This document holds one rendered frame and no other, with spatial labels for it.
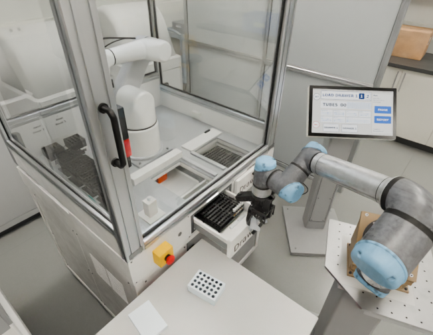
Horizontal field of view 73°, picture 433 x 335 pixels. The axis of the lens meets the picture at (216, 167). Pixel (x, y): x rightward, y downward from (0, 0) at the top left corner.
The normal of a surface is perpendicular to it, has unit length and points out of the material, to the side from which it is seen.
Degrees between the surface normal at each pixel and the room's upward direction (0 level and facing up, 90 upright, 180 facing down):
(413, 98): 90
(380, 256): 38
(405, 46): 91
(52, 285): 0
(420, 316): 0
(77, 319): 0
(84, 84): 90
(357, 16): 90
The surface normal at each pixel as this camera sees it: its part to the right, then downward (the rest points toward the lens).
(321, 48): -0.65, 0.44
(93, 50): 0.77, 0.39
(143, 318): 0.02, -0.80
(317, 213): -0.06, 0.59
